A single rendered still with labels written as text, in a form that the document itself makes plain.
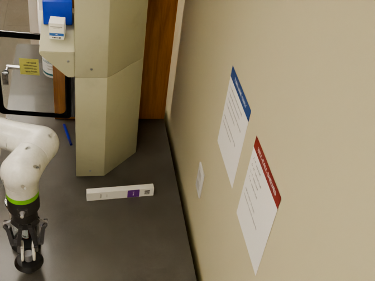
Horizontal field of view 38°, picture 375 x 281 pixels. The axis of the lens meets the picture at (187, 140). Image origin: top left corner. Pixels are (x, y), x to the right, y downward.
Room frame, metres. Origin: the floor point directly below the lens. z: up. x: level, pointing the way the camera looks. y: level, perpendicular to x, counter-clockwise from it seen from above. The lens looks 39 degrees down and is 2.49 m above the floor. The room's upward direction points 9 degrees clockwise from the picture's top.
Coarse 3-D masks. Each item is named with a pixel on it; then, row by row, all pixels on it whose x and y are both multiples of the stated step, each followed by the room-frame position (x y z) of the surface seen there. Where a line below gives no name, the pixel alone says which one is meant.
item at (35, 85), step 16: (16, 32) 1.83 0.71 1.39; (0, 48) 1.82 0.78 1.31; (16, 48) 1.82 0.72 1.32; (32, 48) 1.83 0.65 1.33; (0, 64) 1.81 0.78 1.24; (16, 64) 1.82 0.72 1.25; (32, 64) 1.83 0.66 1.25; (48, 64) 1.84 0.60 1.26; (16, 80) 1.82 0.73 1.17; (32, 80) 1.83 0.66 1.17; (48, 80) 1.84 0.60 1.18; (64, 80) 1.85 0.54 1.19; (16, 96) 1.82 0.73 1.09; (32, 96) 1.83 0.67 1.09; (48, 96) 1.84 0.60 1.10; (64, 96) 1.85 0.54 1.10; (48, 112) 1.84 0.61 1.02
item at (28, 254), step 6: (24, 252) 1.09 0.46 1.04; (30, 252) 1.09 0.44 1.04; (36, 252) 1.12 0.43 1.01; (18, 258) 1.08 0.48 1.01; (24, 258) 1.08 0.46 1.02; (30, 258) 1.08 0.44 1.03; (36, 258) 1.09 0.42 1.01; (42, 258) 1.10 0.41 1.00; (18, 264) 1.06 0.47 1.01; (24, 264) 1.06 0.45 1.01; (30, 264) 1.07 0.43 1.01; (36, 264) 1.07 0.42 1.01; (24, 270) 1.05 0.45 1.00; (30, 270) 1.05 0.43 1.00
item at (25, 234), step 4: (4, 200) 1.18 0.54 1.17; (8, 212) 1.17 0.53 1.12; (12, 228) 1.16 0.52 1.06; (16, 228) 1.15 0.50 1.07; (36, 228) 1.19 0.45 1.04; (16, 232) 1.15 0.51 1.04; (24, 232) 1.15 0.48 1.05; (28, 232) 1.16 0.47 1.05; (36, 232) 1.19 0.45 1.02; (16, 236) 1.15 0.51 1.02; (24, 236) 1.15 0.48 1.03; (28, 236) 1.16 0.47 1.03; (24, 240) 1.15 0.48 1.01; (28, 240) 1.16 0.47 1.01; (24, 244) 1.15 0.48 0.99; (28, 244) 1.16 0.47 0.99; (24, 248) 1.15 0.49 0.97
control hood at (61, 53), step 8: (48, 32) 1.66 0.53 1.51; (72, 32) 1.68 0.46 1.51; (40, 40) 1.61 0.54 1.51; (48, 40) 1.61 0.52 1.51; (56, 40) 1.62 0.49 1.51; (64, 40) 1.62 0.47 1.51; (72, 40) 1.63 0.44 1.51; (40, 48) 1.55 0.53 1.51; (48, 48) 1.56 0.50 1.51; (56, 48) 1.57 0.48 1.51; (64, 48) 1.58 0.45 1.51; (72, 48) 1.58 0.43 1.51; (48, 56) 1.54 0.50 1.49; (56, 56) 1.54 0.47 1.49; (64, 56) 1.55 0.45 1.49; (72, 56) 1.56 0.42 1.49; (56, 64) 1.54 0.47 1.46; (64, 64) 1.55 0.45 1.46; (72, 64) 1.56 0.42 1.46; (64, 72) 1.55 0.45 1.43; (72, 72) 1.56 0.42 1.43
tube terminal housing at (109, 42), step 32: (96, 0) 1.58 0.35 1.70; (128, 0) 1.67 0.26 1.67; (96, 32) 1.58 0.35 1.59; (128, 32) 1.67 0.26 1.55; (96, 64) 1.58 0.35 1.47; (128, 64) 1.68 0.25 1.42; (96, 96) 1.58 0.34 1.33; (128, 96) 1.69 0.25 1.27; (96, 128) 1.58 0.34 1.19; (128, 128) 1.71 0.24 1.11; (96, 160) 1.58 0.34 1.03
